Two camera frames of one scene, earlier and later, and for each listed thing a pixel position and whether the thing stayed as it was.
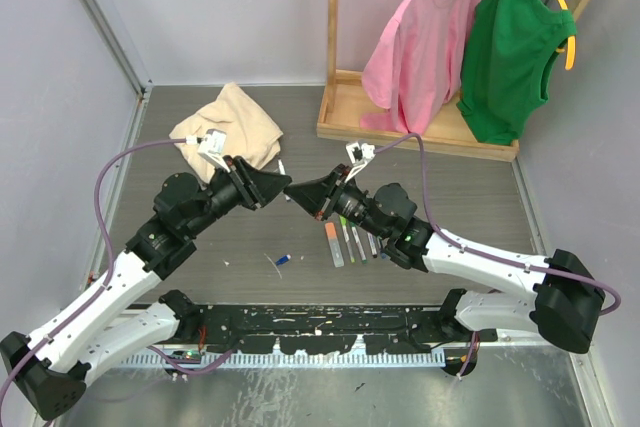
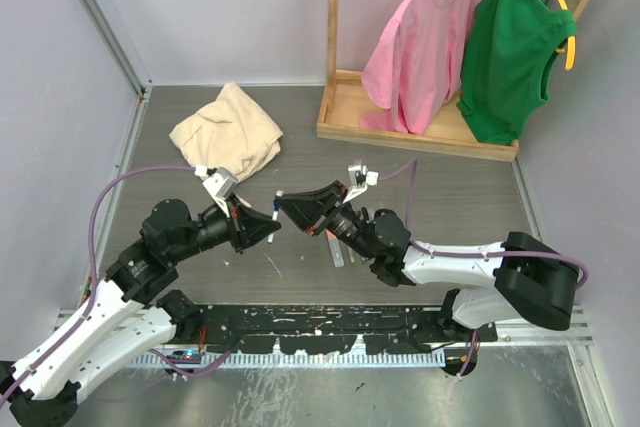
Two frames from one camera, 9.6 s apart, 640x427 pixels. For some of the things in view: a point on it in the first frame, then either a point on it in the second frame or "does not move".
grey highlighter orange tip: [335, 250] does not move
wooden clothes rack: [340, 110] does not move
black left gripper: [255, 187] → [245, 225]
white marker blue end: [282, 171] → [274, 218]
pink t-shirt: [416, 64] does not move
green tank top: [514, 29] does not move
